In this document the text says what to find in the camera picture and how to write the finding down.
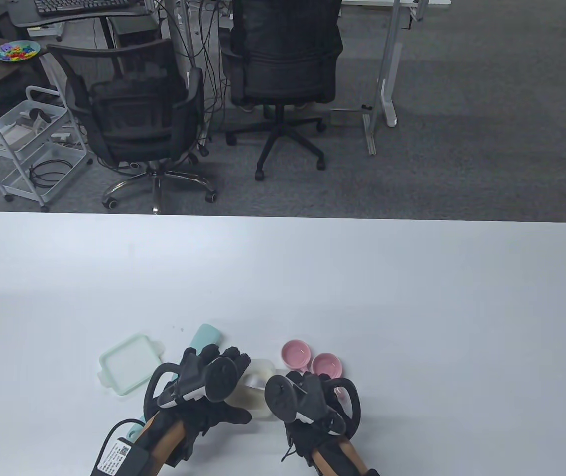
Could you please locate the person's right hand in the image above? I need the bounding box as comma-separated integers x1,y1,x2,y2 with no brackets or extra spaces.
285,371,358,462

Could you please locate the person's left hand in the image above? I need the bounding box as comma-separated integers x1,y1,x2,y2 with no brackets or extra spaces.
156,346,253,442

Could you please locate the white sugar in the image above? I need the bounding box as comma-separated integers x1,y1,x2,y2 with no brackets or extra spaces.
228,387,268,412

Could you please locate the clear plastic sugar container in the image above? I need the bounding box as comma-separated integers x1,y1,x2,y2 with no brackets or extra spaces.
223,358,277,419

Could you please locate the mint green dessert spatula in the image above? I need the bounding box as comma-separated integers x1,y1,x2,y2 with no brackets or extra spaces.
126,324,222,442

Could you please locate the mint green container lid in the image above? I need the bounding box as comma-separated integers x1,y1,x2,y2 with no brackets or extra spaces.
98,334,164,396

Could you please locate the person's left forearm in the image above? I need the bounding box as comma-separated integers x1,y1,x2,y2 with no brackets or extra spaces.
139,419,187,472

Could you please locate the person's right forearm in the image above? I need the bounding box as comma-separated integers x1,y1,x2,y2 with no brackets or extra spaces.
313,436,380,476

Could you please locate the black box with white label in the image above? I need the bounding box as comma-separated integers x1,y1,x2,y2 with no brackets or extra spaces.
89,436,149,476

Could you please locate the black mesh office chair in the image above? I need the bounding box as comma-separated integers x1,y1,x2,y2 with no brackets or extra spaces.
46,39,218,215

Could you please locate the white rolling cart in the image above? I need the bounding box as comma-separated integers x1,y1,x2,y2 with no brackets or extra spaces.
0,85,94,213

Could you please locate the black padded office chair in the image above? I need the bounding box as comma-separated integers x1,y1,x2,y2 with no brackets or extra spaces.
219,0,344,181

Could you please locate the black computer tower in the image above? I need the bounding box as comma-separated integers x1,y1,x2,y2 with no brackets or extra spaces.
112,17,160,46

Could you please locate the green plate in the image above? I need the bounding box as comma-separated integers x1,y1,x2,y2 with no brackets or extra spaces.
0,41,42,62

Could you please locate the pile of colourful blocks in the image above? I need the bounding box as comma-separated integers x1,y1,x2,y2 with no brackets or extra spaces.
0,44,35,60

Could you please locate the black keyboard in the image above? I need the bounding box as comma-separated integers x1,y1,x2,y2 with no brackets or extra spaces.
34,0,137,16

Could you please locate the black desk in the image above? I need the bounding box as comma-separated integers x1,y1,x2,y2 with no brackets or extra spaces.
7,0,164,50

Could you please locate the small pink handled cup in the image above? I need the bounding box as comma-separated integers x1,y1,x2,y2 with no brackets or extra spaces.
281,340,312,372
311,353,348,402

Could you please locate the coiled black cable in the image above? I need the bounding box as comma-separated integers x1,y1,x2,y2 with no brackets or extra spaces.
29,160,72,189

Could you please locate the bundle of black cables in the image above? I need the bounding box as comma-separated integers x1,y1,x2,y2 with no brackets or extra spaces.
154,0,229,145

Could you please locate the white desk frame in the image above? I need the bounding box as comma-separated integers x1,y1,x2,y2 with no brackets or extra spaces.
335,0,452,157

